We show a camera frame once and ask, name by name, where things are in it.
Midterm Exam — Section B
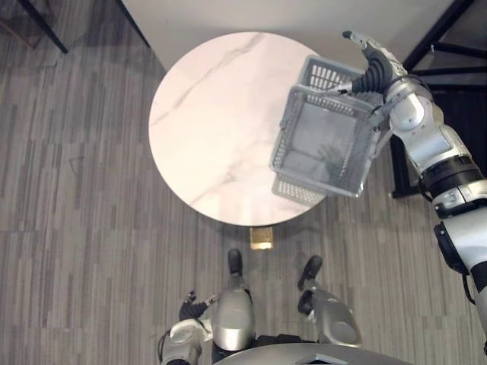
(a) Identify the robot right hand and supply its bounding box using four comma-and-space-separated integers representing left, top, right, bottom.
333, 30, 409, 97

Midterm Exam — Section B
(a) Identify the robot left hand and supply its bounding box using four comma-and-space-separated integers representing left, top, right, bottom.
178, 290, 218, 322

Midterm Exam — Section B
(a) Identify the grey plastic basket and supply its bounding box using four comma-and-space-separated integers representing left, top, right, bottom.
268, 54, 393, 198

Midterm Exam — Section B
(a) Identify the silver robot left leg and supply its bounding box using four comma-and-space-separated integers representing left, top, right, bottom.
210, 249, 256, 352

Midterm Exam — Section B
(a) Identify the silver robot torso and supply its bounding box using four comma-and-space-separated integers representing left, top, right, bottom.
211, 333, 414, 365

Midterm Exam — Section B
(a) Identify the round white marble table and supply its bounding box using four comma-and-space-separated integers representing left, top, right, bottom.
148, 31, 345, 251

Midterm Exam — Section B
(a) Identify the black slanted furniture leg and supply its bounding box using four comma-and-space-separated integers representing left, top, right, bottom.
23, 0, 70, 55

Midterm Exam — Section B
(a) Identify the black metal furniture frame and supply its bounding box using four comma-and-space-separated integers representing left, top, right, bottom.
390, 0, 487, 199

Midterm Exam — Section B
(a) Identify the black wall edge strip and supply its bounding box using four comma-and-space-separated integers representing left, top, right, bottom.
120, 0, 154, 49

